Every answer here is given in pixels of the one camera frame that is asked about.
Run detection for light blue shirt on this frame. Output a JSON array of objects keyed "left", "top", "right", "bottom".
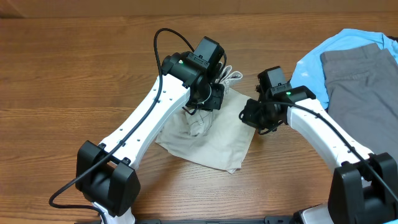
[{"left": 290, "top": 29, "right": 397, "bottom": 109}]

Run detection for cardboard backdrop panel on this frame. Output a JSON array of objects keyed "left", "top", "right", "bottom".
[{"left": 1, "top": 0, "right": 397, "bottom": 18}]

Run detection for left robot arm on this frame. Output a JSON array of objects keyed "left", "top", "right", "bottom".
[{"left": 75, "top": 37, "right": 224, "bottom": 223}]

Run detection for beige shorts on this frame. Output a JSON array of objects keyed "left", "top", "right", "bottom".
[{"left": 155, "top": 65, "right": 255, "bottom": 174}]

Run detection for grey garment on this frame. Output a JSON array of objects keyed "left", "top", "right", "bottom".
[{"left": 324, "top": 44, "right": 397, "bottom": 159}]

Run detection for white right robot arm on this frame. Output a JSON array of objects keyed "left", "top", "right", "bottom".
[{"left": 239, "top": 66, "right": 397, "bottom": 224}]

